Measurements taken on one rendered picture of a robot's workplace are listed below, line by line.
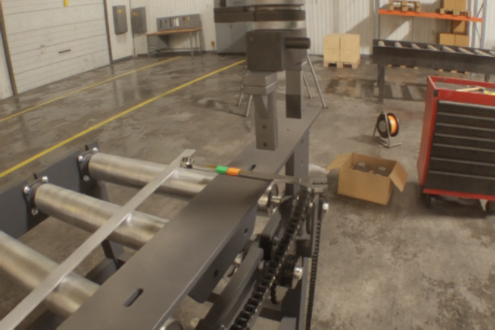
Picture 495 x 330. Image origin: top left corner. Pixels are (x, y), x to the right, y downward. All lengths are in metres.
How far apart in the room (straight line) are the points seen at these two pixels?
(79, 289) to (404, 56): 5.08
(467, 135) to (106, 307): 2.37
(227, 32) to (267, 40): 10.46
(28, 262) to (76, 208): 0.29
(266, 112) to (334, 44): 7.93
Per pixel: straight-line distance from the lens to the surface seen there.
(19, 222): 1.40
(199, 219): 0.47
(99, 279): 1.76
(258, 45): 0.43
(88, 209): 1.10
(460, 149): 2.52
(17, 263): 0.97
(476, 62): 5.57
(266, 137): 0.44
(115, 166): 1.36
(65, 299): 0.81
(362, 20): 10.32
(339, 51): 8.33
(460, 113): 2.44
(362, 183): 2.69
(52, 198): 1.24
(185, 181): 1.16
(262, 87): 0.40
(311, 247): 0.96
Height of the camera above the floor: 1.43
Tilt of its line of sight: 22 degrees down
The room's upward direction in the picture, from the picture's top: 3 degrees counter-clockwise
